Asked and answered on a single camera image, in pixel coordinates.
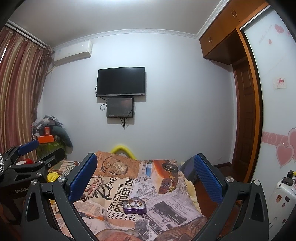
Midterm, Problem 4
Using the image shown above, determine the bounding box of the white air conditioner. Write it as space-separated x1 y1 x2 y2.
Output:
53 41 93 66

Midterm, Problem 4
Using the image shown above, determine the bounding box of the newspaper print bed quilt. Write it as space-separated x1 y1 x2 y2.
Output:
74 151 207 240

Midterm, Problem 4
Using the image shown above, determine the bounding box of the orange box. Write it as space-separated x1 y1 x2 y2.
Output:
38 135 55 144

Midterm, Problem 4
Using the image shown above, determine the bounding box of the yellow cloth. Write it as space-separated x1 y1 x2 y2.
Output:
47 172 60 183

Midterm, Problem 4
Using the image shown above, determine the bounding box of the pile of clothes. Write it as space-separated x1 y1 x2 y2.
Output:
31 115 73 155

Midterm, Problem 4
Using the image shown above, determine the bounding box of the yellow pillow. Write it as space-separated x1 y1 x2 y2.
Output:
110 145 136 160

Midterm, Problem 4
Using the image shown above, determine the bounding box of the large black wall television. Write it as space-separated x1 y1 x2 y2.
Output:
96 67 146 97

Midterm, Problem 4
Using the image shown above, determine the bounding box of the striped red curtain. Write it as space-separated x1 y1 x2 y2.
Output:
1 27 53 153

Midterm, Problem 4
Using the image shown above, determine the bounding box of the purple heart-shaped tin box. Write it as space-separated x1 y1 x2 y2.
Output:
123 197 147 215

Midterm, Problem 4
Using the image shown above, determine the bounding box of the small black wall monitor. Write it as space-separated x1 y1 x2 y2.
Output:
106 96 134 118

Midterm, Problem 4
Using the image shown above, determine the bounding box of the wooden overhead cabinet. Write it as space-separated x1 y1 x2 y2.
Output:
200 1 267 65

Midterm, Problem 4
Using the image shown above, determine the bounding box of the pink heart wall decal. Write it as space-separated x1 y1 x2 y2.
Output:
262 128 296 168

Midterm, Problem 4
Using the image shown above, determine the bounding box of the brown wooden door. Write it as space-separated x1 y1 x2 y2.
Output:
232 57 262 183

